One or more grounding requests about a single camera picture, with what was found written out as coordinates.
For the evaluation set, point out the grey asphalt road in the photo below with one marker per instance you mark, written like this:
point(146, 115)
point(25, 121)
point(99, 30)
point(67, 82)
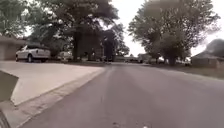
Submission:
point(133, 100)

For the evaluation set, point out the vehicle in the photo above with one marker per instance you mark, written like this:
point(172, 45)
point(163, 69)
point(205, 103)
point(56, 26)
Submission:
point(64, 55)

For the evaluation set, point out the big leafy tree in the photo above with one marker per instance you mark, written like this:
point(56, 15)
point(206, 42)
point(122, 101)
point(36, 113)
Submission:
point(76, 20)

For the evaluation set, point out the concrete driveway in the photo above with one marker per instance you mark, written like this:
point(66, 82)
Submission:
point(43, 78)

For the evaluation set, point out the broad green tree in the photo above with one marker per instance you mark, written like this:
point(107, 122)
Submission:
point(173, 26)

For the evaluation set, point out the concrete kerb strip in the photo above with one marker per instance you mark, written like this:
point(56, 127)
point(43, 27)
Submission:
point(43, 101)

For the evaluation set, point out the white pickup truck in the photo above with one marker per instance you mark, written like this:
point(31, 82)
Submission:
point(32, 53)

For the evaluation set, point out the dark tree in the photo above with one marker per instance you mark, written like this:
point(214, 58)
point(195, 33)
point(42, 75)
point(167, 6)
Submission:
point(216, 46)

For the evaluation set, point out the tan house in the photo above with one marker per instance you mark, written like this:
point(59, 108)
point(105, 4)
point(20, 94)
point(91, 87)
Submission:
point(8, 48)

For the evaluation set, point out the grass lawn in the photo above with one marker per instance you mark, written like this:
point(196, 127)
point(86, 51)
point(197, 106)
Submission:
point(6, 85)

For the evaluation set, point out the tall pale green tree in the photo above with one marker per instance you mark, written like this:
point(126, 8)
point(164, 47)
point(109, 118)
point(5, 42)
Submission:
point(11, 16)

